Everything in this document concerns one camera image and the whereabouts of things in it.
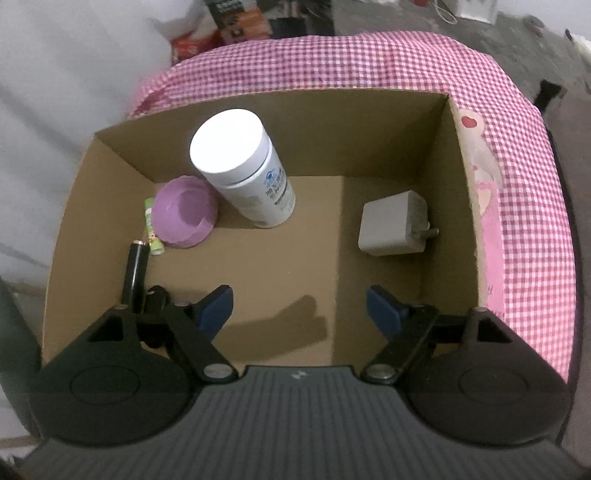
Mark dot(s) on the small green tube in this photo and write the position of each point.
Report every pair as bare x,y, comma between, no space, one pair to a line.
153,226

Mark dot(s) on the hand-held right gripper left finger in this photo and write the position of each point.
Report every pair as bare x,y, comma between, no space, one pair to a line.
214,310

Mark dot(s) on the white charger plug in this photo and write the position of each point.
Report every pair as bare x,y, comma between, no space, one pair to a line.
390,226

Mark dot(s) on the purple plastic bowl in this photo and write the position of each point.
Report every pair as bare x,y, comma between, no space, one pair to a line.
184,212

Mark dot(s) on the orange printed appliance box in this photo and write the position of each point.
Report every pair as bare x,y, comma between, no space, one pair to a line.
240,21

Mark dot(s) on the pink checkered tablecloth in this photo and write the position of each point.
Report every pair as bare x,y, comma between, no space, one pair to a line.
531,207

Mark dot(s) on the white plastic bottle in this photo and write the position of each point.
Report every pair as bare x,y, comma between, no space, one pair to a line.
244,170

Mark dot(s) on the red bag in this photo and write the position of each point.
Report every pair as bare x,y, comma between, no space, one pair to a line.
194,46

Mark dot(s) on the small black object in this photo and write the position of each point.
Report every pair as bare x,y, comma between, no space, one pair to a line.
549,94

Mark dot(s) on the black key fob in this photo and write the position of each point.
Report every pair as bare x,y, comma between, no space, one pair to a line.
136,272

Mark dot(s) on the white water dispenser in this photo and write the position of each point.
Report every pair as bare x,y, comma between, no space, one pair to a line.
475,9

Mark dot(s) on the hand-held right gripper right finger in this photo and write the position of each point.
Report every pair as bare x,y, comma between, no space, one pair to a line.
383,310

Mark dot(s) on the brown cardboard box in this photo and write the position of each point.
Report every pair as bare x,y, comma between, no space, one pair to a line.
277,258

